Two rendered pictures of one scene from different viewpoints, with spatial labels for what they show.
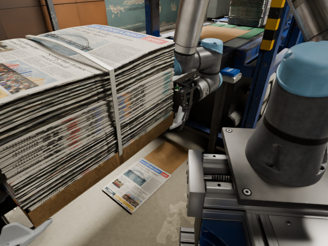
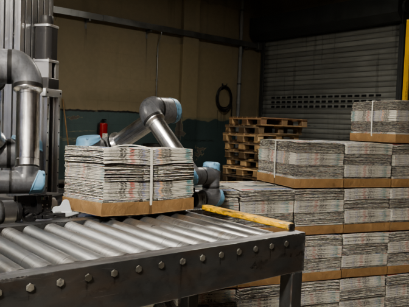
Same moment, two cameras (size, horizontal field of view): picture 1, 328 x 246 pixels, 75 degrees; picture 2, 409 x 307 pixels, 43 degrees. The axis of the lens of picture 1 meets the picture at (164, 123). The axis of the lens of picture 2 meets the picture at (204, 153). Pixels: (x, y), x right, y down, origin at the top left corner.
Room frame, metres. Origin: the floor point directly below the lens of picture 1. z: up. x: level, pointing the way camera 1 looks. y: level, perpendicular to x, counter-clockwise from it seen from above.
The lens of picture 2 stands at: (2.24, 0.83, 1.12)
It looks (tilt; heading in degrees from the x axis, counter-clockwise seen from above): 3 degrees down; 191
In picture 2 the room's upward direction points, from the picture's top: 2 degrees clockwise
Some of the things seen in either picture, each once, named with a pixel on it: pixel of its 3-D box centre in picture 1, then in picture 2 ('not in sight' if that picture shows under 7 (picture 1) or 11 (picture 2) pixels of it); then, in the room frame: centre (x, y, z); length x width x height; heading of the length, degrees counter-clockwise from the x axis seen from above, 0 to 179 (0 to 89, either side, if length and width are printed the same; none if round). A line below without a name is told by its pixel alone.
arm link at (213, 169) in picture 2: not in sight; (209, 175); (0.03, 0.42, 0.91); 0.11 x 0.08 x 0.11; 154
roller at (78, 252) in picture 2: not in sight; (61, 248); (0.95, 0.20, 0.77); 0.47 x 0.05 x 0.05; 51
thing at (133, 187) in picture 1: (137, 182); not in sight; (0.97, 0.18, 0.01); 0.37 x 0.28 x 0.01; 141
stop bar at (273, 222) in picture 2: not in sight; (244, 215); (0.44, 0.63, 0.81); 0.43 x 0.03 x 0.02; 51
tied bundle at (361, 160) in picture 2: not in sight; (346, 162); (-0.69, 1.04, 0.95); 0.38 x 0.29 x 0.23; 33
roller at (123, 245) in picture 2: not in sight; (104, 242); (0.85, 0.28, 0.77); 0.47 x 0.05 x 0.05; 51
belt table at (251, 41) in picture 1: (220, 39); not in sight; (1.74, -0.44, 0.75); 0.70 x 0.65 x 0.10; 141
